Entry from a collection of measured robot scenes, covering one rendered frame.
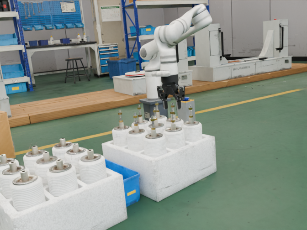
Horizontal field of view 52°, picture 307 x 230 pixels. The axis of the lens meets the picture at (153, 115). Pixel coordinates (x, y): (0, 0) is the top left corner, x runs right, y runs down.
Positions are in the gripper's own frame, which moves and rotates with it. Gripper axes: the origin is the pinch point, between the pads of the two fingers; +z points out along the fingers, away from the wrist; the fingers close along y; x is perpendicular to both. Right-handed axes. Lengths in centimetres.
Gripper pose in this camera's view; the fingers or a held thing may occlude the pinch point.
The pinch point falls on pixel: (172, 106)
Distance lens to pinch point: 138.3
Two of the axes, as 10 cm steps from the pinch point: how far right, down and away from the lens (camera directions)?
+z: 0.9, 9.7, 2.3
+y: -7.7, -0.8, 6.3
